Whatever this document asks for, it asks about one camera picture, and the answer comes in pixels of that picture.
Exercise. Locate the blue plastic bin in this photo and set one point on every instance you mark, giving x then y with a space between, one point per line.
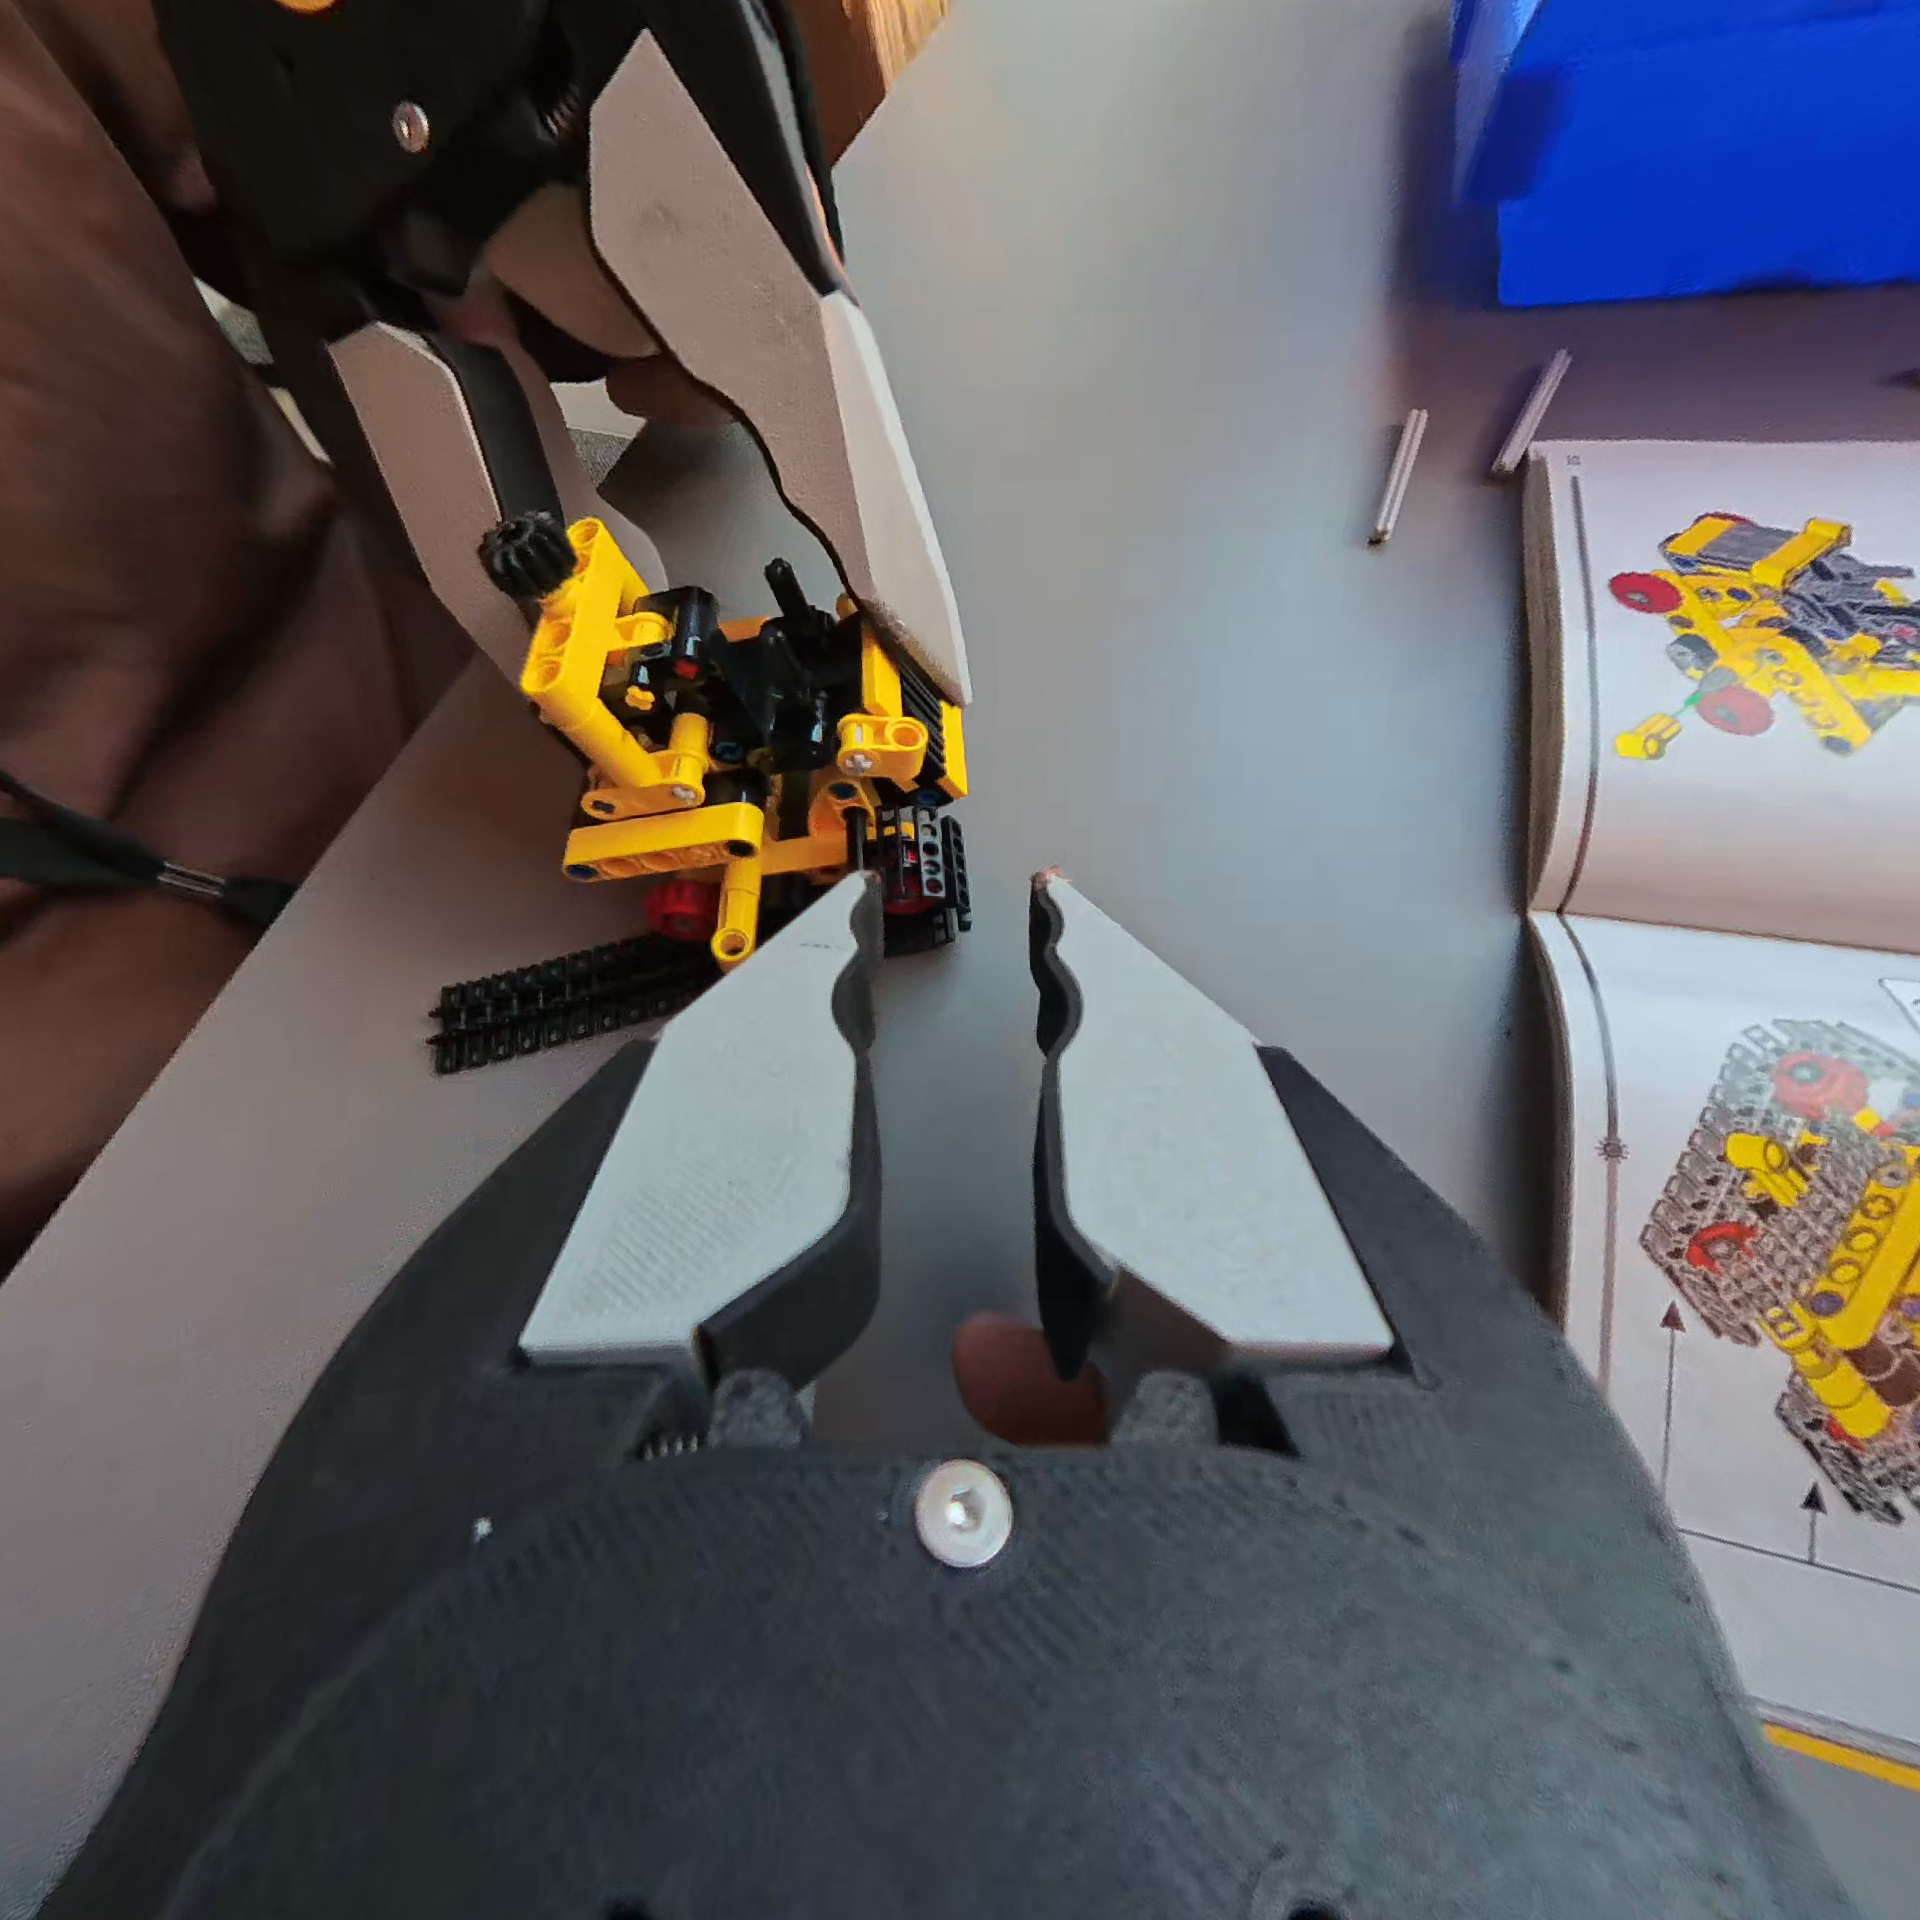
1694 135

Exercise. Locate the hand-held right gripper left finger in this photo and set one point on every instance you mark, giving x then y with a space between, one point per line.
721 1171

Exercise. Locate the black lego track strip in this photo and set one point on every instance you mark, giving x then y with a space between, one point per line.
571 1005

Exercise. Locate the lego instruction booklet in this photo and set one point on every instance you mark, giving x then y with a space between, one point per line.
1725 1049

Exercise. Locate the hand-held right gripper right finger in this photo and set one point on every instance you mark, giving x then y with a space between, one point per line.
1201 1171

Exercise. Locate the wooden side table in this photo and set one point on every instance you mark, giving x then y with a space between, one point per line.
863 37

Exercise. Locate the grey lego axle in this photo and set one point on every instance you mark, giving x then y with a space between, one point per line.
1531 411
1397 477

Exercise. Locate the person's left hand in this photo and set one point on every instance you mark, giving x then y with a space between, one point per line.
661 394

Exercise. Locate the yellow lego bulldozer model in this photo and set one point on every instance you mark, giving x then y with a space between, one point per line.
751 751

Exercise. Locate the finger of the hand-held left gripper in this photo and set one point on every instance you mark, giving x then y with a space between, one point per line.
780 330
435 480

